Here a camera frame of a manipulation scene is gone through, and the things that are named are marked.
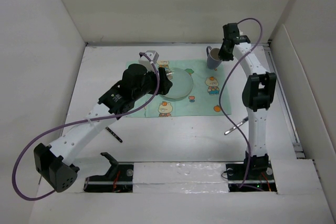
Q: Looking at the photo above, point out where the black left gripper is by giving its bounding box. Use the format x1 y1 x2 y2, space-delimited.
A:
133 67 171 101

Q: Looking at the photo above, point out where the green floral plate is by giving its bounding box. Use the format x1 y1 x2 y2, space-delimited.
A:
164 68 193 99

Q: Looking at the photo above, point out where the purple ceramic mug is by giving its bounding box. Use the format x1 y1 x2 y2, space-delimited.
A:
206 46 222 70

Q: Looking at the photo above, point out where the green cartoon print cloth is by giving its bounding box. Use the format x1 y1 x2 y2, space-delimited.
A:
129 59 232 118

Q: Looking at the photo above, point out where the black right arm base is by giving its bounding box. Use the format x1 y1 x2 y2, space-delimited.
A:
221 155 277 193

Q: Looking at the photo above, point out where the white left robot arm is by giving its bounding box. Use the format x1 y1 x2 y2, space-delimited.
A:
34 63 173 193

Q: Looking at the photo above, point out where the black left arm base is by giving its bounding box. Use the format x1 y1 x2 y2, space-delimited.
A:
83 152 134 193

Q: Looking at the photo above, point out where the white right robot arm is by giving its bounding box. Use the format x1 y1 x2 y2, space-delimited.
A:
218 23 277 180

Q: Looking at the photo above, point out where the steel table knife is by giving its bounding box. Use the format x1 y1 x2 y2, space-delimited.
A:
224 117 248 135

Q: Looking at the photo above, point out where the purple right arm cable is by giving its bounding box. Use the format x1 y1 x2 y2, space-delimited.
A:
218 17 264 189

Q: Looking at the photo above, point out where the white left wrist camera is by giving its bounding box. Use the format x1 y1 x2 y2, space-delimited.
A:
138 50 159 71

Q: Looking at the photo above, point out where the steel fork black handle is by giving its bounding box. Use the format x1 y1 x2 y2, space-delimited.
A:
105 127 123 143

